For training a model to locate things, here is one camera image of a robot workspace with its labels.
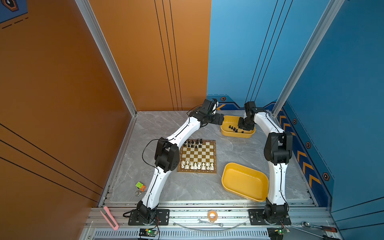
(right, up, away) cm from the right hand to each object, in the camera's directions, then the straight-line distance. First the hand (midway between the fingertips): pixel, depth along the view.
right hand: (239, 126), depth 104 cm
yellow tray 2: (-2, -32, -17) cm, 36 cm away
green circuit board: (-52, -50, -33) cm, 80 cm away
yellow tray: (-5, -1, +5) cm, 8 cm away
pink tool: (-71, -46, -32) cm, 90 cm away
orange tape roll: (-22, -45, -28) cm, 58 cm away
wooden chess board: (-29, -19, -10) cm, 36 cm away
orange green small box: (-61, -32, -23) cm, 72 cm away
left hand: (-16, +7, -9) cm, 20 cm away
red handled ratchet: (+22, -46, -34) cm, 61 cm away
